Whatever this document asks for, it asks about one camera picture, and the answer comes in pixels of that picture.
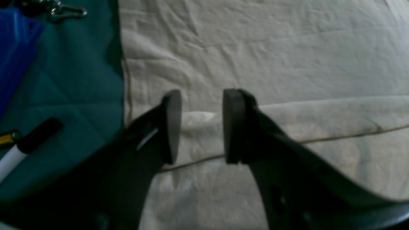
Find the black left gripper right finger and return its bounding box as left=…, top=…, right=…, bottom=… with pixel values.
left=223, top=88, right=409, bottom=230

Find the white marker with black cap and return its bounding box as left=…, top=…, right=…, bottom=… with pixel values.
left=0, top=117, right=63, bottom=183

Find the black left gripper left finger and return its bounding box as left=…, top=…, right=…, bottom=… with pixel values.
left=1, top=90, right=182, bottom=230

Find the blue box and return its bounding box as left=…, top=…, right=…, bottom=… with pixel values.
left=0, top=7, right=43, bottom=119

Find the yellow battery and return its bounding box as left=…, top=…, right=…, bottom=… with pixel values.
left=0, top=130, right=21, bottom=150

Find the beige T-shirt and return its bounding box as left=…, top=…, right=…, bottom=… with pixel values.
left=118, top=0, right=409, bottom=230

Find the blue tablecloth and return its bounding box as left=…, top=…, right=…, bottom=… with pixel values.
left=0, top=0, right=124, bottom=201

